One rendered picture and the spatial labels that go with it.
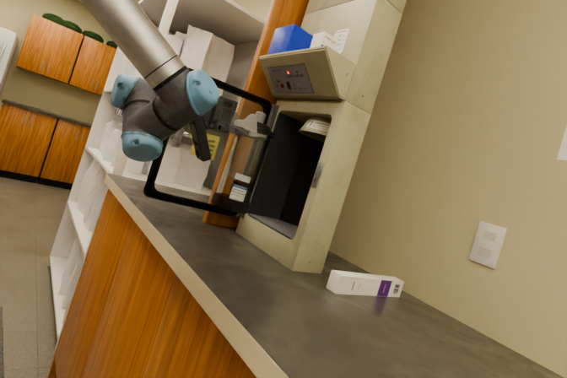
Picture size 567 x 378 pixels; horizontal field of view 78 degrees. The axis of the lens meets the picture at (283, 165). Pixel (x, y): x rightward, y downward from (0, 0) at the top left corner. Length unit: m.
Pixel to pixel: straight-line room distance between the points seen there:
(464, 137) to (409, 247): 0.39
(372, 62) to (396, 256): 0.64
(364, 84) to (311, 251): 0.47
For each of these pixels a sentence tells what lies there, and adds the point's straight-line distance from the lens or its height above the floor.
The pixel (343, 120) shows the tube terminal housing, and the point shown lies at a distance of 0.95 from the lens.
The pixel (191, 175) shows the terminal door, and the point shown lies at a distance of 1.11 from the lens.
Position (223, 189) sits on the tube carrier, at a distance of 0.92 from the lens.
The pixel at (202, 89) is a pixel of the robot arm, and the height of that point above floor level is 1.28.
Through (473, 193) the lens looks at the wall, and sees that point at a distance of 1.18.
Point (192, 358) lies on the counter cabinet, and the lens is 0.79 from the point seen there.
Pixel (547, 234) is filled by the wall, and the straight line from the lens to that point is 1.11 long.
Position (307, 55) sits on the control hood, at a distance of 0.97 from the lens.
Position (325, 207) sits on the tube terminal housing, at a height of 1.12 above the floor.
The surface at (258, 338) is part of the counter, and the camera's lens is 0.57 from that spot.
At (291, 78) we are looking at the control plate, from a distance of 1.06.
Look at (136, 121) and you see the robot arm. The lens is 0.74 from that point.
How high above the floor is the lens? 1.18
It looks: 1 degrees up
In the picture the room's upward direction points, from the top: 18 degrees clockwise
